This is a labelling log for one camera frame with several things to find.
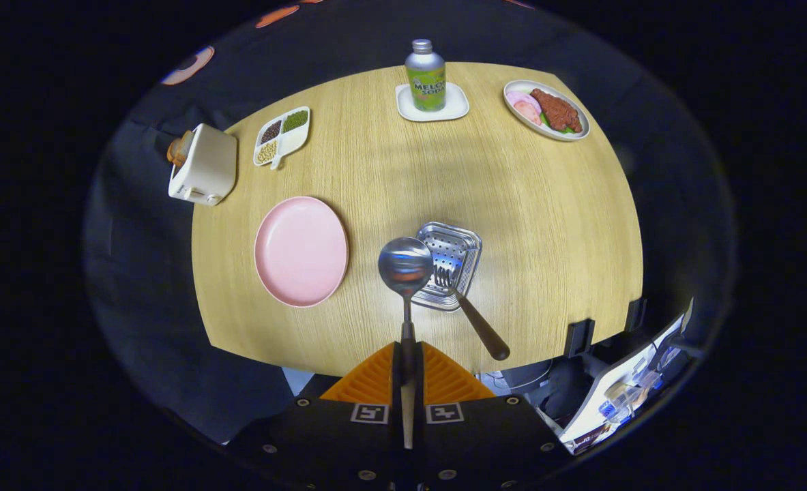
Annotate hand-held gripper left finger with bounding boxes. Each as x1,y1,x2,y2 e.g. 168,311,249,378
228,341,404,490

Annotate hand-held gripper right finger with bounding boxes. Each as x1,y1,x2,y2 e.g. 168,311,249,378
413,341,578,490

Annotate metal fork with wooden handle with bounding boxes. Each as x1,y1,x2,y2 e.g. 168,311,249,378
433,266,512,361

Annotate metal spoon with wooden handle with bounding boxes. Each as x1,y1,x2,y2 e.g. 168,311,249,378
377,236,435,451

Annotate white side desk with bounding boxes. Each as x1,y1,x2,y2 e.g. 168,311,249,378
557,297,696,456

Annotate pink round plate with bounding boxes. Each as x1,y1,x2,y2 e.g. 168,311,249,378
254,196,350,308

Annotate metal cutlery drainer basket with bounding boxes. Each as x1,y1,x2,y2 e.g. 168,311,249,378
410,221,483,313

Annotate cream white toaster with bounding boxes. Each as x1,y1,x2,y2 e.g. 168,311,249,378
168,123,239,207

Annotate white divided bean tray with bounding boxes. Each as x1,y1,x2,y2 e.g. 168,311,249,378
252,106,312,170

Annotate white oval food plate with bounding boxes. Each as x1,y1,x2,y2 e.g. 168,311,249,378
502,80,591,142

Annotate toasted bread slice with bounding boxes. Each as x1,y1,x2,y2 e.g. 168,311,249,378
166,130,196,168

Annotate white square coaster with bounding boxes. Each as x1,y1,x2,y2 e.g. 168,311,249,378
395,82,471,123

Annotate brown fried meat piece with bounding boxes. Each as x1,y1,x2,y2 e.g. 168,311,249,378
530,88,583,134

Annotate pink ham slices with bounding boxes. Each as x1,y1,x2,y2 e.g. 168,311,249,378
505,91,544,127

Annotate green soda bottle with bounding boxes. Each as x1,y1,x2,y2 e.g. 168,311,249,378
405,39,447,113

